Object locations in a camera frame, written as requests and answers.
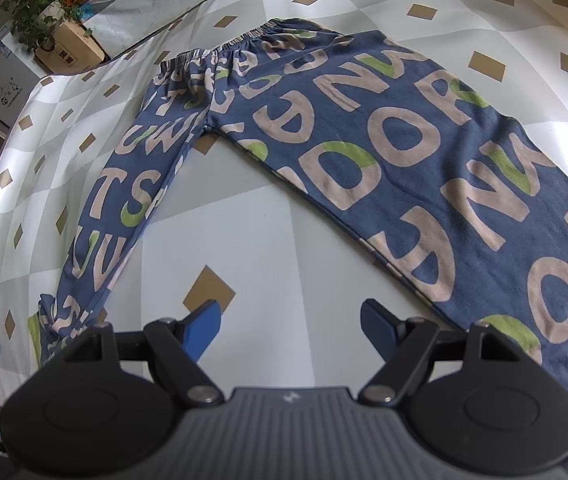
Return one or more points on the grey white checkered mat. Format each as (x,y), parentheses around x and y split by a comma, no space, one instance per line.
(264,240)

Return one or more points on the cardboard box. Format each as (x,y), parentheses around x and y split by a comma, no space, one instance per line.
(69,47)

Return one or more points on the white refrigerator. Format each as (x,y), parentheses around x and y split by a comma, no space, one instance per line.
(4,80)

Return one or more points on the blue letter-print pants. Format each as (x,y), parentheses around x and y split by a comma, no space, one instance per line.
(414,170)

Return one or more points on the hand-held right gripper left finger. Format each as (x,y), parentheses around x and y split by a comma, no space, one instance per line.
(203,327)

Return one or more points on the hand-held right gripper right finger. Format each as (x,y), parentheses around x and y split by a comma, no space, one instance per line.
(378,330)

